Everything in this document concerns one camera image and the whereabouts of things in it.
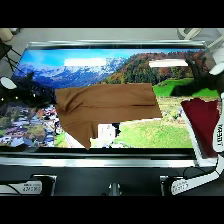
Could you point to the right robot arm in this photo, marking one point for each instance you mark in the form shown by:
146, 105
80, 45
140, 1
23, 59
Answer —
220, 133

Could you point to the red garment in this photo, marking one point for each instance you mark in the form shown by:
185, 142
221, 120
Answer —
203, 123

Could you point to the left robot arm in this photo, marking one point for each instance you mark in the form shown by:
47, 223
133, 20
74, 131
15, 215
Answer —
30, 186

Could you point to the brown garment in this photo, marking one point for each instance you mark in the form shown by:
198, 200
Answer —
106, 103

